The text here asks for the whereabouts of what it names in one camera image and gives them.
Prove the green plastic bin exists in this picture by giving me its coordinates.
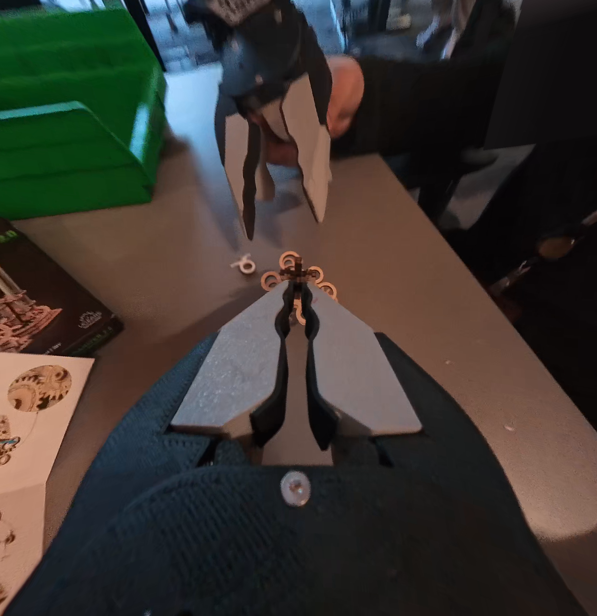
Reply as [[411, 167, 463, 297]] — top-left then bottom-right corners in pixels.
[[0, 9, 168, 221]]

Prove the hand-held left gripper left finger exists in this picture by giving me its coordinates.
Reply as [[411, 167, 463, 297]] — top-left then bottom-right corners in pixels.
[[170, 280, 293, 448]]

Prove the wooden gear model assembly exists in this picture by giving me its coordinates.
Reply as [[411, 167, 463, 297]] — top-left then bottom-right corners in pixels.
[[260, 249, 339, 327]]

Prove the black model kit box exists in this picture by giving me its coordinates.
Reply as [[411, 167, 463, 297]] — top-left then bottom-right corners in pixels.
[[0, 218, 125, 358]]

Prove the person's right hand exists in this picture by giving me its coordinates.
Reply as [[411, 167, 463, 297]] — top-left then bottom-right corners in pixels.
[[326, 56, 367, 141]]

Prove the folded paper instruction sheet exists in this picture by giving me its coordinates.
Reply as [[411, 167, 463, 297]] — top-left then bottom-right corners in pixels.
[[0, 351, 95, 616]]

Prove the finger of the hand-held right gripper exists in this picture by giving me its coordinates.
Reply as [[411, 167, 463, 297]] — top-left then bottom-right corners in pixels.
[[278, 76, 334, 223], [224, 113, 276, 241]]

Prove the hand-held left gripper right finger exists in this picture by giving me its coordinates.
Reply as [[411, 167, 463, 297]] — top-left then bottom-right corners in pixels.
[[301, 281, 423, 451]]

